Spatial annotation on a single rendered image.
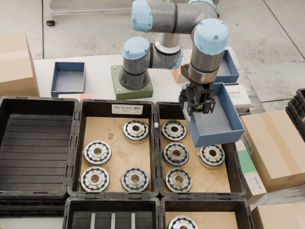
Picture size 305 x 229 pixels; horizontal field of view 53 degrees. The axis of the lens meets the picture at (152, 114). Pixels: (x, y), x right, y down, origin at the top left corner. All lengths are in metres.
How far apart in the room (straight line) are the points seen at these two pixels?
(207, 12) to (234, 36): 2.45
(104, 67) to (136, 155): 0.63
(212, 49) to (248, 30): 2.67
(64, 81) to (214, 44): 1.05
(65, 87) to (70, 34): 1.45
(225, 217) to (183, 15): 0.72
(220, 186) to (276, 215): 0.21
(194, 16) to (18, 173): 0.82
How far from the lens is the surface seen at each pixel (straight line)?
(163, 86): 1.61
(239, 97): 1.55
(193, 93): 0.86
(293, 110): 2.09
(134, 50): 1.36
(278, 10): 3.85
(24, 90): 1.45
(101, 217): 1.12
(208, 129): 1.03
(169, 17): 0.78
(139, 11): 0.78
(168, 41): 1.33
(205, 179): 1.21
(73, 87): 1.59
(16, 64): 1.46
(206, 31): 0.71
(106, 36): 2.97
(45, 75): 1.67
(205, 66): 0.76
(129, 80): 1.47
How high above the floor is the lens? 1.89
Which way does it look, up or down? 53 degrees down
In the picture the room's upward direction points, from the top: 10 degrees clockwise
